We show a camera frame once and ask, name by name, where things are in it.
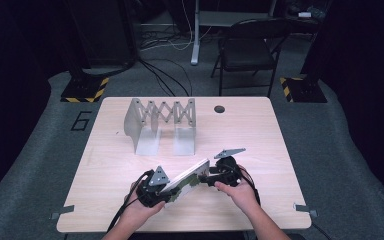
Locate black cabinet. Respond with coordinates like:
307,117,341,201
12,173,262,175
64,0,138,69

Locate white caterpillar picture book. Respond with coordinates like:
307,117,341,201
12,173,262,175
161,158,211,209

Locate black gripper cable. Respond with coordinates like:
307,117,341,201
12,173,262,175
106,169,155,233
229,162,262,207

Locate grey table corner bracket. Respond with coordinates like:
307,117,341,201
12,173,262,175
293,202,319,218
49,204,76,221

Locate black stand base striped edge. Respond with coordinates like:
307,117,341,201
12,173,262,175
60,76,110,104
278,76,328,104

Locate black curtain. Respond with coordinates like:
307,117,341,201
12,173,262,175
0,0,68,206
308,0,384,231

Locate black folding chair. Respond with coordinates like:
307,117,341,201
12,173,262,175
210,17,293,99

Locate black floor cables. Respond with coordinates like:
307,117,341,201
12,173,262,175
137,57,194,98

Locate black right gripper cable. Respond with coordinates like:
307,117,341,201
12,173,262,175
229,162,262,207

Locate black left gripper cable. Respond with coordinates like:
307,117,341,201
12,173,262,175
106,169,155,233

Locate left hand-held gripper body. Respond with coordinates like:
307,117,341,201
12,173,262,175
136,165,171,209

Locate person's dark clothing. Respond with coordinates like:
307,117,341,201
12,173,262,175
128,231,258,240

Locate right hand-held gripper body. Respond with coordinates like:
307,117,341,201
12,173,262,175
213,147,247,188

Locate white desk leg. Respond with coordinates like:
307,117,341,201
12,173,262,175
190,0,202,66

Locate person's left hand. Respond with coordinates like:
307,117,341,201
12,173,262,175
122,191,166,228

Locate grey expandable metal book rack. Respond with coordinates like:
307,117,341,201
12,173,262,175
123,97,197,157

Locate white floor cable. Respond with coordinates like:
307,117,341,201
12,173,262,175
139,0,214,52

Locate person's right hand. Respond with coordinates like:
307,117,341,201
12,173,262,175
214,164,262,216

